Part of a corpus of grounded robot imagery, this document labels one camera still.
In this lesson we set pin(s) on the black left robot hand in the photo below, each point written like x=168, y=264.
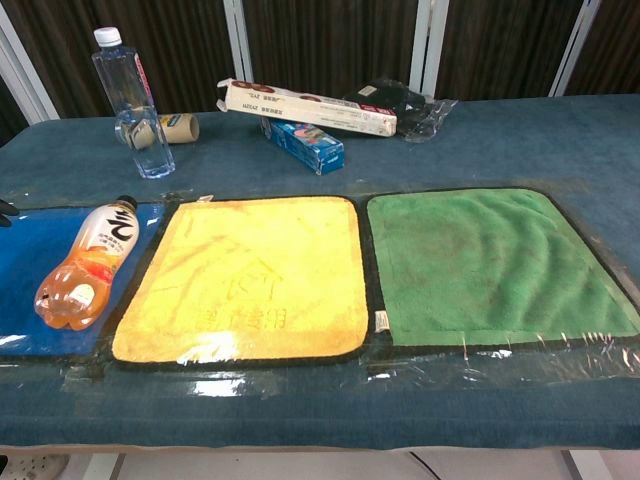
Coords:
x=5, y=212

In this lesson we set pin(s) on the orange drink bottle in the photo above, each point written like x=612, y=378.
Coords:
x=85, y=267

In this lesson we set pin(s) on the blue cloth mat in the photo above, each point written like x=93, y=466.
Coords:
x=30, y=250

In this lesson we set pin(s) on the clear water bottle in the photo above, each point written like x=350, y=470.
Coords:
x=134, y=105

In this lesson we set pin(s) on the yellow cloth mat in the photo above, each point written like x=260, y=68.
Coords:
x=240, y=280

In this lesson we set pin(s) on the green cloth mat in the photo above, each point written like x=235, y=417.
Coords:
x=490, y=265

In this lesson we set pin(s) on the cardboard tube roll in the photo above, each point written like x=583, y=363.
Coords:
x=177, y=127

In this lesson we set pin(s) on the white perforated shoe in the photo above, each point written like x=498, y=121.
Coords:
x=25, y=466

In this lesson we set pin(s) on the blue wrap box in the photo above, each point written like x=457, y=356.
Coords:
x=305, y=145

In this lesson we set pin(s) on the long white wrap box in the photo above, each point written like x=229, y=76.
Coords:
x=310, y=107

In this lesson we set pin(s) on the blue table cloth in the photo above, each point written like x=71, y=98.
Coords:
x=320, y=410

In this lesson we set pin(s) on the black cloth in plastic bag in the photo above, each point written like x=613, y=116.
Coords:
x=395, y=102

